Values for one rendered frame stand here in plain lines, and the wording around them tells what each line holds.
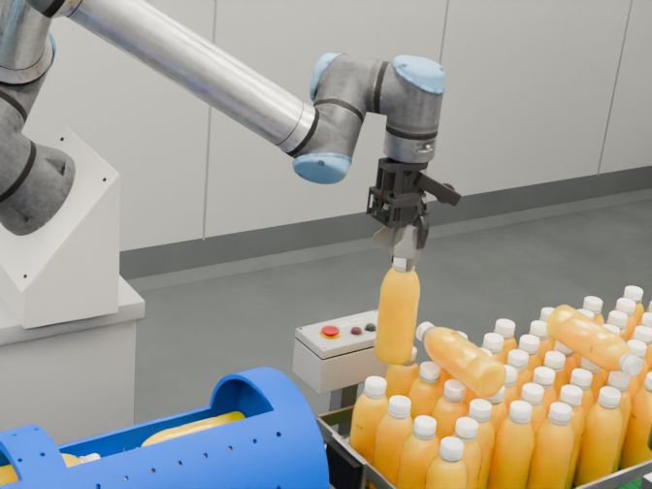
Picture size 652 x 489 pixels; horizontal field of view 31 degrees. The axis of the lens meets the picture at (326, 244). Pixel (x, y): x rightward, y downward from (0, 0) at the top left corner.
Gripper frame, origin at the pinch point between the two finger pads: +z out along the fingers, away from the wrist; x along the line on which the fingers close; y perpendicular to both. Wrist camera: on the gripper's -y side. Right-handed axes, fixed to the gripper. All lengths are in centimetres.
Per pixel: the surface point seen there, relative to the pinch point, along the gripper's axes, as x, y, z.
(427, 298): -188, -176, 133
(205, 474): 24, 53, 15
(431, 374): 5.8, -5.4, 22.5
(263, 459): 24, 43, 15
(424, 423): 19.3, 7.0, 21.8
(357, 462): 16.4, 18.3, 28.2
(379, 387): 6.0, 6.8, 21.9
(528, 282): -181, -228, 133
